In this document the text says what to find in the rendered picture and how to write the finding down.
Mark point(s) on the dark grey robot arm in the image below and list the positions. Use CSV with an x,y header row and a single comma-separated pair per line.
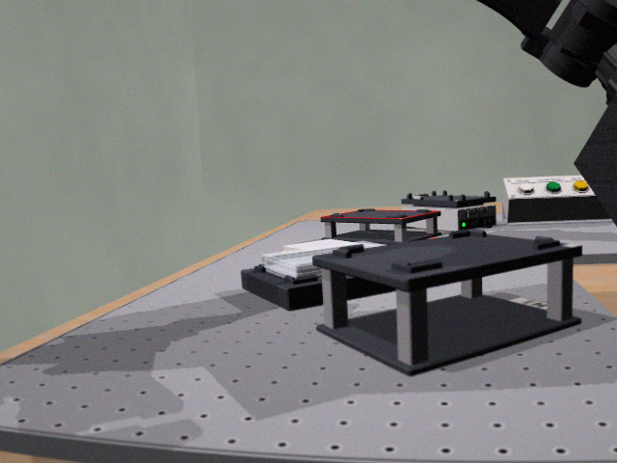
x,y
581,46

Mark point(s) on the operator button panel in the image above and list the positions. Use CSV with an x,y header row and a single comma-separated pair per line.
x,y
541,201

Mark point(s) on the white rectangular plate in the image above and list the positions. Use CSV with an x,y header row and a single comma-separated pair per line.
x,y
312,244

